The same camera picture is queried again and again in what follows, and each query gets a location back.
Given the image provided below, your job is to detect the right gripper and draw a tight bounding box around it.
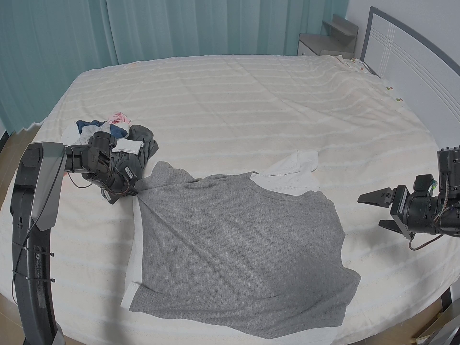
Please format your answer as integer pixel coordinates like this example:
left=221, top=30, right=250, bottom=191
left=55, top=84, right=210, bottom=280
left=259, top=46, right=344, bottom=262
left=357, top=186, right=444, bottom=240

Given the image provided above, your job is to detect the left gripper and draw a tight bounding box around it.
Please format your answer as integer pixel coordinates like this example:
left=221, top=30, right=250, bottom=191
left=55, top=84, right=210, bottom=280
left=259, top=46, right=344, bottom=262
left=102, top=166, right=139, bottom=206

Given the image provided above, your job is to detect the grey white-sleeved top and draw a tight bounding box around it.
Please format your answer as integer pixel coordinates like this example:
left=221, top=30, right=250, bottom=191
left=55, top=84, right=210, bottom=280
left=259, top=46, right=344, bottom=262
left=120, top=149, right=362, bottom=340

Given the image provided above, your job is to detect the pale grey white garment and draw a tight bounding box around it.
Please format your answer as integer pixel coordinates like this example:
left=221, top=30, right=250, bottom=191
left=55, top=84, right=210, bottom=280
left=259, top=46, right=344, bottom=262
left=62, top=121, right=144, bottom=155

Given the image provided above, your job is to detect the dark grey garment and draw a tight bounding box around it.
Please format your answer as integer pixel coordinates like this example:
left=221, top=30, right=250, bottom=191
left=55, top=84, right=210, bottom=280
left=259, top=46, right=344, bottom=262
left=108, top=124, right=159, bottom=179

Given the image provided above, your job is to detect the dark blue garment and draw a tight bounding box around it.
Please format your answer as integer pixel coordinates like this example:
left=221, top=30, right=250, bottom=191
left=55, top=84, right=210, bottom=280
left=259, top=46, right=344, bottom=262
left=75, top=120, right=129, bottom=138

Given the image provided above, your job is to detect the pink garment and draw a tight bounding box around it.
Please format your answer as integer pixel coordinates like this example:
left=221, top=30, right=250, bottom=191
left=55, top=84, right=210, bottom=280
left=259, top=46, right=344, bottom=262
left=108, top=112, right=132, bottom=126

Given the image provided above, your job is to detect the white low cabinet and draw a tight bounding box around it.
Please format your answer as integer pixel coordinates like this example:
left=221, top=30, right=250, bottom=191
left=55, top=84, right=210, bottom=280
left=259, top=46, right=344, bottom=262
left=413, top=302, right=460, bottom=345

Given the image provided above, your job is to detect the blue-green curtain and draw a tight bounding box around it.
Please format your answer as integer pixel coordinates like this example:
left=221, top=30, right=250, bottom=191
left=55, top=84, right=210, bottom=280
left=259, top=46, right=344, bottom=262
left=0, top=0, right=121, bottom=134
left=102, top=0, right=351, bottom=65

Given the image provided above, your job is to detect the bed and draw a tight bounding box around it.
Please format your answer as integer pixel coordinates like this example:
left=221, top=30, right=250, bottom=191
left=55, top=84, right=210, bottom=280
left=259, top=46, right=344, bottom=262
left=0, top=6, right=460, bottom=345

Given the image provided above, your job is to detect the grey bedside table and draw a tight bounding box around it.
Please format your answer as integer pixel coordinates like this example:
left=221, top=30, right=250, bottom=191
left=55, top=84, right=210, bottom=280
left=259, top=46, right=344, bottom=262
left=298, top=13, right=359, bottom=59

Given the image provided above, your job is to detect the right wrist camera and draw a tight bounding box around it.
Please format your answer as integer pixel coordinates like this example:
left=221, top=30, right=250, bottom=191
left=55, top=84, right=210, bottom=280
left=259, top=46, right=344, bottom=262
left=413, top=175, right=439, bottom=197

